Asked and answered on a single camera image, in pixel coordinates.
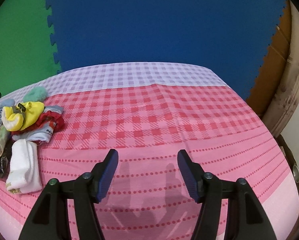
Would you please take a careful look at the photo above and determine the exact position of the white towel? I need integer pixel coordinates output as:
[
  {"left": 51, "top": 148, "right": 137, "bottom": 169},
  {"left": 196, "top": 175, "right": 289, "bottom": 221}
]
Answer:
[{"left": 6, "top": 139, "right": 43, "bottom": 194}]

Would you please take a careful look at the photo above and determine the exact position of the yellow soft cloth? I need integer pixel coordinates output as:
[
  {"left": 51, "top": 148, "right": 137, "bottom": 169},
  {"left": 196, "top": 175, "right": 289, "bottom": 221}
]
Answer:
[{"left": 2, "top": 101, "right": 45, "bottom": 132}]

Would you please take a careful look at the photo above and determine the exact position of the teal fluffy scrunchie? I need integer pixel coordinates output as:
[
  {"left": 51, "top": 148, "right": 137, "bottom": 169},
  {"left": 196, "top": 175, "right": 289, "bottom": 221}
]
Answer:
[{"left": 23, "top": 86, "right": 48, "bottom": 102}]

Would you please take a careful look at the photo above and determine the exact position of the light blue fluffy cloth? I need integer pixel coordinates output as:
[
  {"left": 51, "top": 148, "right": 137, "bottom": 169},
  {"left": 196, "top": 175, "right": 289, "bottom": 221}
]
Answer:
[{"left": 0, "top": 99, "right": 16, "bottom": 128}]

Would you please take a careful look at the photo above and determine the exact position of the red grey white sock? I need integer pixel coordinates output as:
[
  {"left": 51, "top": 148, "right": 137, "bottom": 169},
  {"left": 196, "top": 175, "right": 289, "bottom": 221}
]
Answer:
[{"left": 11, "top": 106, "right": 65, "bottom": 145}]

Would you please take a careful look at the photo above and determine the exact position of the pink checkered tablecloth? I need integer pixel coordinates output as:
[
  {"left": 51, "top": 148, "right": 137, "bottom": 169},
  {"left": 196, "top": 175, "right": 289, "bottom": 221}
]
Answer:
[{"left": 0, "top": 61, "right": 299, "bottom": 240}]

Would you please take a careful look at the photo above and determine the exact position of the orange foam mat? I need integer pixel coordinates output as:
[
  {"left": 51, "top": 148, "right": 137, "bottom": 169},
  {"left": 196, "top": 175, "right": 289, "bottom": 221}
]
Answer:
[{"left": 246, "top": 0, "right": 292, "bottom": 118}]

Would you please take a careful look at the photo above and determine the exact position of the green foam mat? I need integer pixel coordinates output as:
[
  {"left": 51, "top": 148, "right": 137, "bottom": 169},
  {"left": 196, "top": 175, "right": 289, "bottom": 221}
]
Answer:
[{"left": 0, "top": 0, "right": 61, "bottom": 95}]

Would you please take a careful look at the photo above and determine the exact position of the blue foam mat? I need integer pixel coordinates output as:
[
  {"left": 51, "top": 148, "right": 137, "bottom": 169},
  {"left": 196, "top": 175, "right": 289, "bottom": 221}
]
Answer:
[{"left": 45, "top": 0, "right": 287, "bottom": 99}]

